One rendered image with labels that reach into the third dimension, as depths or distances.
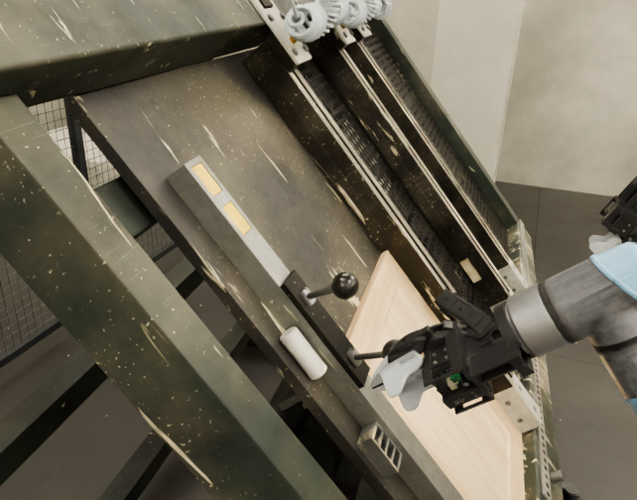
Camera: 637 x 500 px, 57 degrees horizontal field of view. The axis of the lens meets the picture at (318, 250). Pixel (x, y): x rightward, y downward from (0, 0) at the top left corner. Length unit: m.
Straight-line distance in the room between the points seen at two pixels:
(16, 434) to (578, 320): 1.43
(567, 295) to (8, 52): 0.61
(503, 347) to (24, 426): 1.36
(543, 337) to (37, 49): 0.61
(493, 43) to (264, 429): 4.33
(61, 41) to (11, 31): 0.06
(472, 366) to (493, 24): 4.24
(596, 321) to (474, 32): 4.25
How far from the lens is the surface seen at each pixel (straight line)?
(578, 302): 0.67
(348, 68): 1.71
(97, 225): 0.67
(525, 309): 0.69
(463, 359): 0.70
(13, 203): 0.69
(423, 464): 1.01
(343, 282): 0.78
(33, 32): 0.72
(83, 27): 0.78
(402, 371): 0.76
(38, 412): 1.82
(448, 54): 4.88
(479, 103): 4.90
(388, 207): 1.32
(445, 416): 1.21
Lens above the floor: 1.88
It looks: 25 degrees down
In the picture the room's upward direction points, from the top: 2 degrees clockwise
